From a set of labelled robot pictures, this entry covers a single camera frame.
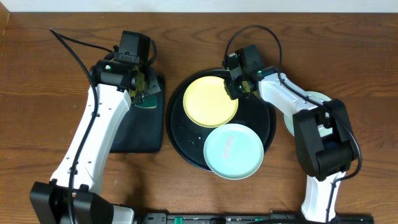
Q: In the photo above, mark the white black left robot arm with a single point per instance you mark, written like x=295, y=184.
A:
x=123, y=113

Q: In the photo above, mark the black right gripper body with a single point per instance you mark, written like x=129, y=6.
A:
x=236, y=88

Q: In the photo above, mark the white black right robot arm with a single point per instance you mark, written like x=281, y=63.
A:
x=324, y=140

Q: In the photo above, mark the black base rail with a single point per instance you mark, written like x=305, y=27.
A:
x=183, y=218

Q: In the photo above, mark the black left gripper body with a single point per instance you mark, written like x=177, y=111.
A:
x=144, y=86

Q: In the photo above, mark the round black tray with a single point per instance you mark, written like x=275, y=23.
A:
x=188, y=138

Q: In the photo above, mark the yellow plate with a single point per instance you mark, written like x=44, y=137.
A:
x=207, y=104

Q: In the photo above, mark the green yellow sponge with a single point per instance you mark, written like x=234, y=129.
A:
x=147, y=102

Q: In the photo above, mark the rectangular black tray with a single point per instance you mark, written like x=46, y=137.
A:
x=141, y=130

